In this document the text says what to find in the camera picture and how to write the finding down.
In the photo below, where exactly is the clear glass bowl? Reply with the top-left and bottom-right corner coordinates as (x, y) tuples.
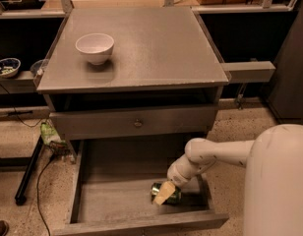
(30, 59), (49, 77)

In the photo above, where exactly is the open grey middle drawer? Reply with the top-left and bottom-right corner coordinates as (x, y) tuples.
(53, 135), (229, 236)

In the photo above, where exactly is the white ceramic bowl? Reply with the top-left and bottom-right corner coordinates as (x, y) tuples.
(75, 33), (114, 65)

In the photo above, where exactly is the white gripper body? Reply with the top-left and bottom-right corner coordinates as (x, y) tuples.
(167, 159), (195, 187)

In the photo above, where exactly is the grey wooden drawer cabinet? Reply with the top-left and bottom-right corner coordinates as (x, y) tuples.
(32, 6), (231, 162)

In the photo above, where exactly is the closed grey top drawer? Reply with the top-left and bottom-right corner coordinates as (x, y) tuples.
(50, 105), (216, 140)

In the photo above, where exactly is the blue patterned bowl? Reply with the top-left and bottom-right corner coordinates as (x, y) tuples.
(0, 58), (21, 78)

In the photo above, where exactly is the green soda can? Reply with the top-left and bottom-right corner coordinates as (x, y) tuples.
(151, 183), (181, 205)

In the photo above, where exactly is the brown shoe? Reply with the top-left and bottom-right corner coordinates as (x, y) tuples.
(0, 220), (9, 236)

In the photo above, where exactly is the black metal bar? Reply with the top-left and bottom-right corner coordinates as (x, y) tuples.
(15, 137), (43, 206)

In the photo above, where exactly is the round drawer knob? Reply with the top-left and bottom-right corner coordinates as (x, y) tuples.
(134, 119), (143, 128)

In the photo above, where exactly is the grey left low shelf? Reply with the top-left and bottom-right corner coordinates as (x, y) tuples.
(0, 71), (36, 94)

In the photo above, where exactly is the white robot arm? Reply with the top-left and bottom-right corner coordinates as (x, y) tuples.
(153, 124), (303, 236)

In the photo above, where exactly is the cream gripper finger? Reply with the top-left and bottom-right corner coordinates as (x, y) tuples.
(151, 181), (175, 206)

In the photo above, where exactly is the black floor cable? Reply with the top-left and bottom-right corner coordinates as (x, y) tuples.
(35, 154), (57, 236)

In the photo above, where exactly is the green snack bag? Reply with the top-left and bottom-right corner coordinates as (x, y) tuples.
(40, 122), (67, 149)

